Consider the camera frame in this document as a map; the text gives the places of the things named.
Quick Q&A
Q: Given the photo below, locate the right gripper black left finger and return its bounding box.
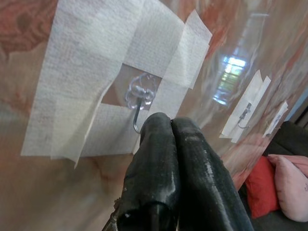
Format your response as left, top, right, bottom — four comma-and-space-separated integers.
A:
117, 112, 181, 231

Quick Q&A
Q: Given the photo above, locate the white paper tape patch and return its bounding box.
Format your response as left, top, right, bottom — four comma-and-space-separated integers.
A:
262, 101, 289, 138
218, 69, 272, 144

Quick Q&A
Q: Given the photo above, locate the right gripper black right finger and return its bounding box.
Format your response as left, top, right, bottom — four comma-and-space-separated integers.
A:
172, 117, 255, 231

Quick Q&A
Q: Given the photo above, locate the red cushion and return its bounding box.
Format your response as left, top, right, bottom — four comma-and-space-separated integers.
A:
244, 156, 281, 219

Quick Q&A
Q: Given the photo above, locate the pink cushion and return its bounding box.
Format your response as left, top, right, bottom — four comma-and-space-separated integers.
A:
267, 154, 308, 222

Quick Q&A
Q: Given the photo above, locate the white paper tape strip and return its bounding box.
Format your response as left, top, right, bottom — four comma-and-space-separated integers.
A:
121, 0, 185, 79
20, 0, 146, 157
50, 81, 145, 169
149, 9, 213, 120

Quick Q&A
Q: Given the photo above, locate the dark grey sofa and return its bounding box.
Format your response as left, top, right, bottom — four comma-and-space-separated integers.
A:
238, 120, 308, 231

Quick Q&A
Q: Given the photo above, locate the clear adhesive metal hook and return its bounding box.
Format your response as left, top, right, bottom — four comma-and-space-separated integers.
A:
123, 73, 156, 134
266, 112, 283, 134
238, 102, 252, 128

